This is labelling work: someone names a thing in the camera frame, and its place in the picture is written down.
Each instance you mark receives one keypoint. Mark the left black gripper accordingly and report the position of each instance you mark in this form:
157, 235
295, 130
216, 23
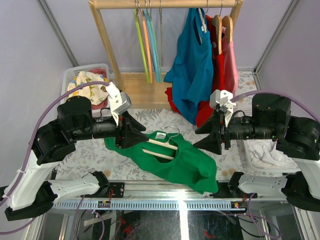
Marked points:
125, 135

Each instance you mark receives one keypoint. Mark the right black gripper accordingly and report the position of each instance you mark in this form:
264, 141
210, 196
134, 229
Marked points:
212, 142

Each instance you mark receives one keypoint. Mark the green t shirt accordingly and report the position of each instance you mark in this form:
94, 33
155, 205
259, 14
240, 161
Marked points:
187, 165

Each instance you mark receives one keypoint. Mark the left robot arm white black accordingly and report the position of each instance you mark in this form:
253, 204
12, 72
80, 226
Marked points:
35, 194

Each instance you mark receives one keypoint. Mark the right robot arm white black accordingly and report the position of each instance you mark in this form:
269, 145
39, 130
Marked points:
296, 137

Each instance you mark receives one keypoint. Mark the red t shirt hanging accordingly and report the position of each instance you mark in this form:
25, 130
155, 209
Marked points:
218, 83

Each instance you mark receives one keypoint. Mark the blue t shirt hanging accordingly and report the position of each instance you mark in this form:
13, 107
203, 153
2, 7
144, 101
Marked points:
191, 74

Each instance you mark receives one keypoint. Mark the teal plastic hanger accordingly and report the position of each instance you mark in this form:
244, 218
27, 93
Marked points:
157, 64

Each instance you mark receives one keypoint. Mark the pink t shirt hanging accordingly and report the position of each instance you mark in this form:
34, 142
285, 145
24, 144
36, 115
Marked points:
230, 72

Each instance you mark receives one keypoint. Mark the white hanger with blue shirt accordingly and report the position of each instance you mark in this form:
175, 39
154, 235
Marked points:
203, 20

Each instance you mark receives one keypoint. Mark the orange plastic hanger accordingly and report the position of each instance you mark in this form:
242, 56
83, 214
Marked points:
146, 49

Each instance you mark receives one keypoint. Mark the wooden hanger with pink shirt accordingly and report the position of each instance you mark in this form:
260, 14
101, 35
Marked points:
227, 23

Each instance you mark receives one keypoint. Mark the wooden hanger with red shirt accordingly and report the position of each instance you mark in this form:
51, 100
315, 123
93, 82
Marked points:
215, 26

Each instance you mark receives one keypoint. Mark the blue plastic hanger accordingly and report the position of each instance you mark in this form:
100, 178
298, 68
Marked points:
150, 37

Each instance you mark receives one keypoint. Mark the green plastic hanger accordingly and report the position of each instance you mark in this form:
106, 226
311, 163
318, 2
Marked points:
139, 32

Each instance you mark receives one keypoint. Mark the dark red cloth in basket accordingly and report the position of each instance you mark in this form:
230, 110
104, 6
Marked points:
100, 70

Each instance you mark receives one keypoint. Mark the wooden clothes rack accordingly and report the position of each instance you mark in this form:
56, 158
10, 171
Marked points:
148, 95

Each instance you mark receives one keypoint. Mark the patterned cream cloth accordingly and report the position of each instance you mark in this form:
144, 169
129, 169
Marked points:
96, 93

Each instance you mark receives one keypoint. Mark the floral table cloth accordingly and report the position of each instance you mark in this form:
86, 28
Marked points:
92, 155

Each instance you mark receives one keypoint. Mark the white cloth in basket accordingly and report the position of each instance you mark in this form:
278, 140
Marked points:
264, 155

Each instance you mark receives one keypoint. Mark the left white plastic basket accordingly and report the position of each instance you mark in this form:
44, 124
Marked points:
71, 73

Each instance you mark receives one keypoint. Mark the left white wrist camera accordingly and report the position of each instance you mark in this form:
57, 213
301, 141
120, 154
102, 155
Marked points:
118, 101

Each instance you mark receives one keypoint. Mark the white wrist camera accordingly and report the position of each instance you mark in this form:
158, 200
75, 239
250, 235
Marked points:
221, 99
118, 101

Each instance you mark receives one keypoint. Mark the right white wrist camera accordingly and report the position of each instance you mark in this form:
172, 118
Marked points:
221, 99

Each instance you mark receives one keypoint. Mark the aluminium mounting rail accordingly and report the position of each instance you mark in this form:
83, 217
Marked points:
155, 195

